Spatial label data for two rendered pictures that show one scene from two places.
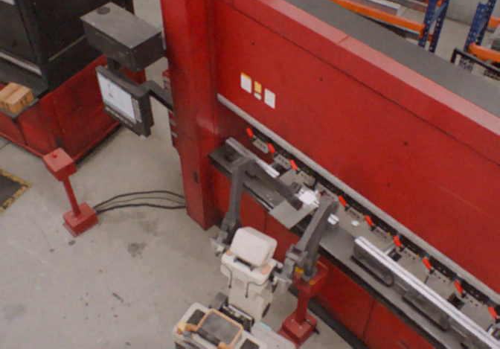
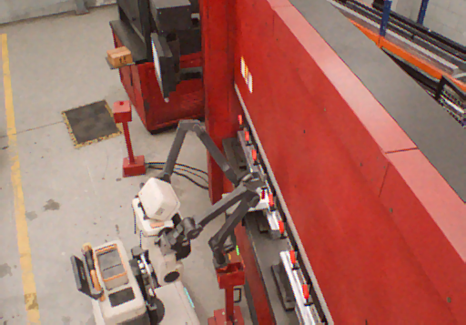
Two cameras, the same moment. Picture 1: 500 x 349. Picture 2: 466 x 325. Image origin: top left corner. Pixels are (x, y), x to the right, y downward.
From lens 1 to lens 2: 1.68 m
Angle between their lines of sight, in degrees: 24
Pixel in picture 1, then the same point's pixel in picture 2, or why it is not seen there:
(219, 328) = (110, 263)
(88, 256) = (121, 193)
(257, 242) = (156, 194)
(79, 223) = (129, 167)
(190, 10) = not seen: outside the picture
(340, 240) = (273, 248)
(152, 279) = not seen: hidden behind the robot
